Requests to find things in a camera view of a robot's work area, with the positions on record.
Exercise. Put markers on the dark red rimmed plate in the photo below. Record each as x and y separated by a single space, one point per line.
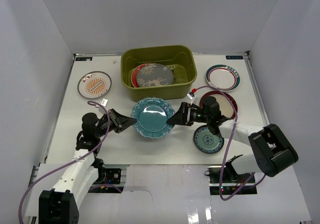
225 106

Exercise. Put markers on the green plastic bin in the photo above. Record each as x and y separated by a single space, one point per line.
177 58

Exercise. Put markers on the right blue table label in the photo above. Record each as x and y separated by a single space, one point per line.
234 57

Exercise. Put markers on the teal scalloped plate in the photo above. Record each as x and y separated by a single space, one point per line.
152 115

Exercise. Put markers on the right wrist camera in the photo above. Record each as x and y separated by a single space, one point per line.
191 95

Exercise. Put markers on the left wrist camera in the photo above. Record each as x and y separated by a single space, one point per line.
104 102

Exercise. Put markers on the red and teal plate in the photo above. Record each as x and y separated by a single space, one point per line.
134 74

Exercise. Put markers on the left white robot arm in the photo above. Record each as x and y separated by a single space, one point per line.
61 203

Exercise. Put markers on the white plate striped rim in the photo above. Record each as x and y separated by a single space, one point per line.
223 77

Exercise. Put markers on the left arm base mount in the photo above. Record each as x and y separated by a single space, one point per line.
112 176

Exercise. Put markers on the orange sunburst plate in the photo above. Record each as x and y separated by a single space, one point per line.
94 85

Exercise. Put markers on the blue table label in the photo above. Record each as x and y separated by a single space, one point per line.
234 57
83 59

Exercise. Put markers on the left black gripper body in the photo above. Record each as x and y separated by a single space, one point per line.
114 120

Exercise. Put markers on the left blue table label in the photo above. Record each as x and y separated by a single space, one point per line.
83 59

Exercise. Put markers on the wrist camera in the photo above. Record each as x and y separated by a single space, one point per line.
191 95
104 102

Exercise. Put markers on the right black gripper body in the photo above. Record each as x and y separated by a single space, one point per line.
195 116

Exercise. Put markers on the grey deer plate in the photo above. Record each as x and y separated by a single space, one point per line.
154 75

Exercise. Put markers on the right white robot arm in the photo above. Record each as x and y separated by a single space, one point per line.
272 151

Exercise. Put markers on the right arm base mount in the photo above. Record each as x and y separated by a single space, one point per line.
230 182

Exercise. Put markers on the small blue patterned plate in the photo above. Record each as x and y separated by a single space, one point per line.
206 142

